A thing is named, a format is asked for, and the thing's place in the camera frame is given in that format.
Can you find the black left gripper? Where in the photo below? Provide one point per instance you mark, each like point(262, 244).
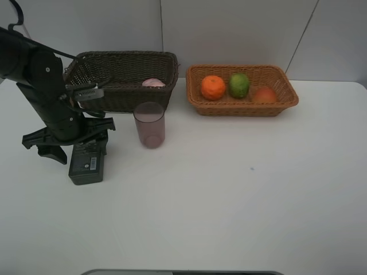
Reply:
point(49, 146)

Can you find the dark green bottle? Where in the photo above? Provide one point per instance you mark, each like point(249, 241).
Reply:
point(87, 164)

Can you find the pink spray bottle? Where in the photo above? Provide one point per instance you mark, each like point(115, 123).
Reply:
point(153, 82)

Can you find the orange mandarin fruit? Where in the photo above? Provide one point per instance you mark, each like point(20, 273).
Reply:
point(213, 87)

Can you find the green lime fruit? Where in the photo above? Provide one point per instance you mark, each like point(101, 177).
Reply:
point(238, 85)

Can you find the red yellow peach fruit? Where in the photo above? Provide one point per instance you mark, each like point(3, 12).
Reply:
point(265, 95)

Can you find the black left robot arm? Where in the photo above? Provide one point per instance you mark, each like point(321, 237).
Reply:
point(38, 74)

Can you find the translucent pink plastic cup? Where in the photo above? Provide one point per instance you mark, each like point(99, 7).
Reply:
point(150, 123)

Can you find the dark brown wicker basket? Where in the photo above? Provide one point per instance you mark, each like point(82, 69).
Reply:
point(121, 75)

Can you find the orange wicker basket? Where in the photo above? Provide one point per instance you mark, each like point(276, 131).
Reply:
point(259, 76)

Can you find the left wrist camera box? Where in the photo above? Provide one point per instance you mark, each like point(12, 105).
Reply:
point(88, 94)

